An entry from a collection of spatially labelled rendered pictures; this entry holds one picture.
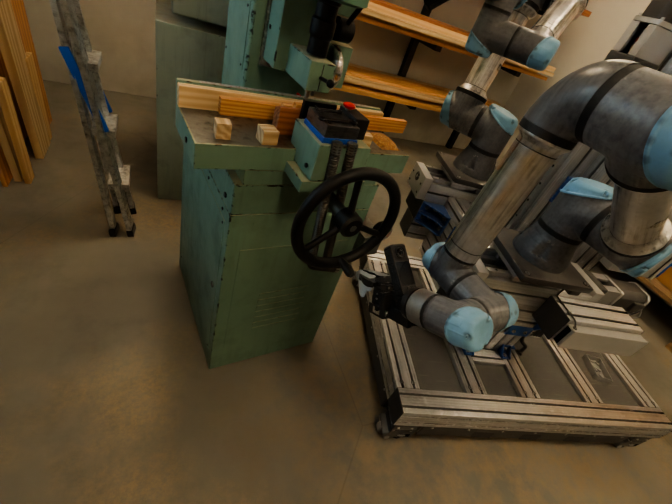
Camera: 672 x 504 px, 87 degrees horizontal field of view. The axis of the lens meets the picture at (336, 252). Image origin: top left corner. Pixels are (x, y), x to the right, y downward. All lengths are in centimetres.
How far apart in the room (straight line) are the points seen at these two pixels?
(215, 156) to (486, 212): 57
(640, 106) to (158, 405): 140
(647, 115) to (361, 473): 123
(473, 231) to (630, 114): 29
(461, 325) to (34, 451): 120
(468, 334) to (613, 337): 64
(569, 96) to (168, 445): 132
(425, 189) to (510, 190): 70
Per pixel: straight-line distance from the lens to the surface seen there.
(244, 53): 116
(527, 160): 70
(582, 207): 102
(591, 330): 119
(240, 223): 95
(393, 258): 77
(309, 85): 97
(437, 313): 68
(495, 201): 72
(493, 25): 115
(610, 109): 63
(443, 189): 141
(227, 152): 83
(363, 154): 86
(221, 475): 132
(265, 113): 100
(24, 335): 164
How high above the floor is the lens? 126
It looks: 37 degrees down
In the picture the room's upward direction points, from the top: 21 degrees clockwise
